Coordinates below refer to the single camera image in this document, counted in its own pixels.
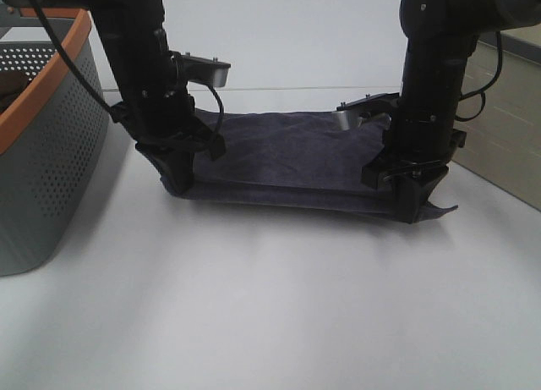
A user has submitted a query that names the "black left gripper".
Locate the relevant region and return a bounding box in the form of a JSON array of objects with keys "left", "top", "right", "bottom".
[{"left": 112, "top": 94, "right": 225, "bottom": 196}]

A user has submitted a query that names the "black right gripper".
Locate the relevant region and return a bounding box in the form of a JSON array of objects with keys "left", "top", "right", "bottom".
[{"left": 361, "top": 118, "right": 466, "bottom": 224}]

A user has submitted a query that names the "dark grey towel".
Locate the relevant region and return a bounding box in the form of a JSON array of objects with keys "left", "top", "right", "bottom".
[{"left": 135, "top": 107, "right": 460, "bottom": 224}]

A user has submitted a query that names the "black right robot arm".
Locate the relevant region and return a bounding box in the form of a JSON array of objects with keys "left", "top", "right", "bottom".
[{"left": 362, "top": 0, "right": 540, "bottom": 223}]

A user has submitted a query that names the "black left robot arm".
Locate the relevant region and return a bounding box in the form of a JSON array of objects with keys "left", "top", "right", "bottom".
[{"left": 3, "top": 0, "right": 231, "bottom": 196}]

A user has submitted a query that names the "brown towel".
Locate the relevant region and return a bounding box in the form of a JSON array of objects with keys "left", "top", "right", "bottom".
[{"left": 0, "top": 70, "right": 31, "bottom": 113}]

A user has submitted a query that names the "beige fabric bin grey rim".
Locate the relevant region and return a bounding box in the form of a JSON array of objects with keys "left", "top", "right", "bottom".
[{"left": 454, "top": 30, "right": 540, "bottom": 209}]

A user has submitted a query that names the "grey perforated basket orange rim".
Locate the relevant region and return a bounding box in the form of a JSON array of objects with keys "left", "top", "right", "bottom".
[{"left": 0, "top": 7, "right": 112, "bottom": 277}]

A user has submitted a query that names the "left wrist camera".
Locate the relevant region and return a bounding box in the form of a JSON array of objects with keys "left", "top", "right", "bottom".
[{"left": 172, "top": 52, "right": 232, "bottom": 88}]

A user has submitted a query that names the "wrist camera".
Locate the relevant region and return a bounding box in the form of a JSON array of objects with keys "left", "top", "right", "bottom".
[
  {"left": 332, "top": 93, "right": 399, "bottom": 130},
  {"left": 172, "top": 52, "right": 232, "bottom": 88}
]

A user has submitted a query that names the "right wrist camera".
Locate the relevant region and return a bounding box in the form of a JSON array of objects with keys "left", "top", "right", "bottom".
[{"left": 332, "top": 93, "right": 399, "bottom": 130}]

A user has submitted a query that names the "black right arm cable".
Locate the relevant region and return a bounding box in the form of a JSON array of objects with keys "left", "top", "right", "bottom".
[{"left": 454, "top": 30, "right": 504, "bottom": 123}]

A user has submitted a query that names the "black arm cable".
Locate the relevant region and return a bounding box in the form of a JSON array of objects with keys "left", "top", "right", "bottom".
[
  {"left": 454, "top": 30, "right": 504, "bottom": 123},
  {"left": 25, "top": 0, "right": 225, "bottom": 154}
]

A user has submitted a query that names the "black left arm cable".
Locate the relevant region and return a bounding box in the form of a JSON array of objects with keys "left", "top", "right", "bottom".
[{"left": 25, "top": 0, "right": 225, "bottom": 154}]

